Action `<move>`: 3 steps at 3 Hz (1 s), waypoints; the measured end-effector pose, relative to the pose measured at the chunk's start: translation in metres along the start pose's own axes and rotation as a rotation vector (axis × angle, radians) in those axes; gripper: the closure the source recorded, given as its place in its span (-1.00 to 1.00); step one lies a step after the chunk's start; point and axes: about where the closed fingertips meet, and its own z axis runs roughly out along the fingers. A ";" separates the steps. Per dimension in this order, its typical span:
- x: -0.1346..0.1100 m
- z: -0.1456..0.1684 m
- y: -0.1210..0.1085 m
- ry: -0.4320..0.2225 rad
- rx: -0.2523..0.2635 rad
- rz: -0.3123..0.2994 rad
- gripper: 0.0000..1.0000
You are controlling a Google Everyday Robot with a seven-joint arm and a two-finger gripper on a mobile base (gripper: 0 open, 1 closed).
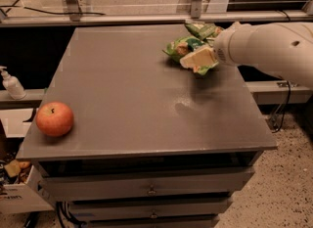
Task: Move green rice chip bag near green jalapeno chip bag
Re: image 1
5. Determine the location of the white cardboard box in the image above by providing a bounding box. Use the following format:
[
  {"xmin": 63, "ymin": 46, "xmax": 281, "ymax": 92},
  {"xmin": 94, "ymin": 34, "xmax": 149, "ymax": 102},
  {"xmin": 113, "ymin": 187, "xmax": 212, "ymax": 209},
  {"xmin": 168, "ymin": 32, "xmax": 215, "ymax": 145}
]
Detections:
[{"xmin": 0, "ymin": 160, "xmax": 54, "ymax": 214}]

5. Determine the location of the green jalapeno chip bag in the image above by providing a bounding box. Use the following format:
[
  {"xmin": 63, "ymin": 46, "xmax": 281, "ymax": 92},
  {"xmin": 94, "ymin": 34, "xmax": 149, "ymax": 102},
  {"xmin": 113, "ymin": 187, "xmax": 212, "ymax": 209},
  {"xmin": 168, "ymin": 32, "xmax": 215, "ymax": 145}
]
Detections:
[{"xmin": 185, "ymin": 23, "xmax": 223, "ymax": 40}]

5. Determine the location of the grey metal rail frame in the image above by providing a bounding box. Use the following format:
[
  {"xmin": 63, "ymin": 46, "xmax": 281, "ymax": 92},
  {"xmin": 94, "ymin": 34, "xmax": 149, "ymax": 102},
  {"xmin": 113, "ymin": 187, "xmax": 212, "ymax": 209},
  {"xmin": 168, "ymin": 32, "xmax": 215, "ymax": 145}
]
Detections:
[{"xmin": 0, "ymin": 0, "xmax": 313, "ymax": 27}]

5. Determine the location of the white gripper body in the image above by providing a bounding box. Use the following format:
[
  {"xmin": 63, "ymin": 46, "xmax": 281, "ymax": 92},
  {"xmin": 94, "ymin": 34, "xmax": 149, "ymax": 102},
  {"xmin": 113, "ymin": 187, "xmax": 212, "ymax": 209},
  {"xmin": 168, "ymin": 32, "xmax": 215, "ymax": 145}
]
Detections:
[{"xmin": 213, "ymin": 22, "xmax": 249, "ymax": 67}]

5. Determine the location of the white pump bottle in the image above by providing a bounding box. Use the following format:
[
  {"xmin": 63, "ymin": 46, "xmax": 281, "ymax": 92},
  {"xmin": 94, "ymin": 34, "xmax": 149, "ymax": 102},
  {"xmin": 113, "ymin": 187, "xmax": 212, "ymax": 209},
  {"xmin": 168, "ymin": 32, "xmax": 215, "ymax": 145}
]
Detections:
[{"xmin": 0, "ymin": 66, "xmax": 26, "ymax": 100}]

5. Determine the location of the green rice chip bag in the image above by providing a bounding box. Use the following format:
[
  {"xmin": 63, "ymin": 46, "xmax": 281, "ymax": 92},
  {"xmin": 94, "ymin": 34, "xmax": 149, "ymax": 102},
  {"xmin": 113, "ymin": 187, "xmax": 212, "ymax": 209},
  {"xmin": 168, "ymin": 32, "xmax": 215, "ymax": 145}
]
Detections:
[{"xmin": 163, "ymin": 35, "xmax": 218, "ymax": 75}]

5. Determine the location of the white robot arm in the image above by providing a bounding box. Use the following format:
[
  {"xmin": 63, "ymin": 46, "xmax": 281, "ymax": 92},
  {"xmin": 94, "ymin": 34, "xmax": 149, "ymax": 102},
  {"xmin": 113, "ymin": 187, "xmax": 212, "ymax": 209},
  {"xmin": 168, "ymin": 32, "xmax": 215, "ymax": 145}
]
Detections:
[{"xmin": 180, "ymin": 22, "xmax": 313, "ymax": 89}]

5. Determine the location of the red apple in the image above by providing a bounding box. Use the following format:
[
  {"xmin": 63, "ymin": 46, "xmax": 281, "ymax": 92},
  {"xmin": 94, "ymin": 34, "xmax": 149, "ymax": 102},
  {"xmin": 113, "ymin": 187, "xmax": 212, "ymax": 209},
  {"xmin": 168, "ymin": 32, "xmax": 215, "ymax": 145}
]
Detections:
[{"xmin": 35, "ymin": 102, "xmax": 74, "ymax": 137}]

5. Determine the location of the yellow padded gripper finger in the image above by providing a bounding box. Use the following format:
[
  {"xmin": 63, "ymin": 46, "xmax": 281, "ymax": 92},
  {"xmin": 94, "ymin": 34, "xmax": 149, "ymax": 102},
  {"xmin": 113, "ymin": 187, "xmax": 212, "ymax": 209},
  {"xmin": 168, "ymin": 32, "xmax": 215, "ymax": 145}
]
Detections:
[{"xmin": 180, "ymin": 46, "xmax": 217, "ymax": 68}]

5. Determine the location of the grey drawer cabinet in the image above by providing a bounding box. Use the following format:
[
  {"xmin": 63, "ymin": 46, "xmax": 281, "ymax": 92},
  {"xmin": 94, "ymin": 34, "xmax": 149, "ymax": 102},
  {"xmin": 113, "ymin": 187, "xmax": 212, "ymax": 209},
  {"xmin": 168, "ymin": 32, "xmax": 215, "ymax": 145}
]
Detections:
[{"xmin": 18, "ymin": 25, "xmax": 276, "ymax": 228}]

